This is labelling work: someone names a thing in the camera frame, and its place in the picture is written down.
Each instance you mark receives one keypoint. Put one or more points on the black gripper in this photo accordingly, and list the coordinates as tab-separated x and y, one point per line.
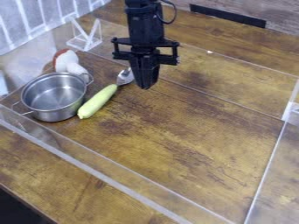
154	58

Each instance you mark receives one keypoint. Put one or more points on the green handled metal spoon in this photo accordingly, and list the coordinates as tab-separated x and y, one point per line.
101	98

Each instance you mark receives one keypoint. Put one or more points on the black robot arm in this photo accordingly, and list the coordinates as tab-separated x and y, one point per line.
146	24

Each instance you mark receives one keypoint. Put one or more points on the clear acrylic stand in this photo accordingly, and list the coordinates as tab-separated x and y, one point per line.
85	41

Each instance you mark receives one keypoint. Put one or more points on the red and white toy mushroom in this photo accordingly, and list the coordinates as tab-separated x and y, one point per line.
67	63

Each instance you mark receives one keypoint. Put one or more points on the black strip on table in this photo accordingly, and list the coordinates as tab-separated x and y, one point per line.
246	20

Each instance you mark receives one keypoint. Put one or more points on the stainless steel pot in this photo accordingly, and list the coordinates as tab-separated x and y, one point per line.
54	95

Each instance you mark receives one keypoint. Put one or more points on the clear acrylic front barrier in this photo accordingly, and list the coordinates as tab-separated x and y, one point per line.
153	194

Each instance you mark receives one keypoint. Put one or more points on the clear acrylic barrier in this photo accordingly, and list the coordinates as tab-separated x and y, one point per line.
276	204
153	194

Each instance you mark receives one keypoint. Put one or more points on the clear acrylic right barrier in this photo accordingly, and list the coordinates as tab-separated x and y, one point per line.
276	204

